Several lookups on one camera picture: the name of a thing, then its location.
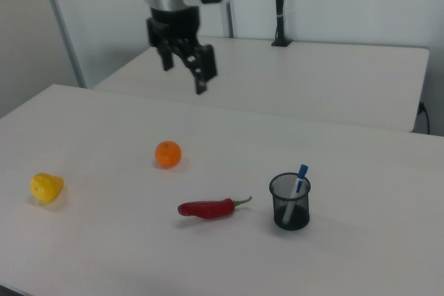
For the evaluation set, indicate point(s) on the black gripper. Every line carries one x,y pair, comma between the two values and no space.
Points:
177,24

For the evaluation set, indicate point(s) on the blue and white marker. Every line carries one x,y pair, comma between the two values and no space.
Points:
297,185

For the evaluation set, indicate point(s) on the orange mandarin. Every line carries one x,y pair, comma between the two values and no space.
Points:
168,154

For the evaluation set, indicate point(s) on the white side table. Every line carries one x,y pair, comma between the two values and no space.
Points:
295,77

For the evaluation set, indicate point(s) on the red chili pepper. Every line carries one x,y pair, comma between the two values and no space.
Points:
206,208

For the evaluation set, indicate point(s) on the black mesh pen cup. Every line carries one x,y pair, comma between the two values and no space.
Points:
277,206

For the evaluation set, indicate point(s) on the yellow pear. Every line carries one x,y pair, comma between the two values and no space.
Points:
45,186

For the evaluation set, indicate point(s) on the aluminium frame post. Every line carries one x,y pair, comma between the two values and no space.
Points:
64,29
231,22

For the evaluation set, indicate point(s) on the black camera stand pole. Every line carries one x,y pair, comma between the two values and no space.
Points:
279,5

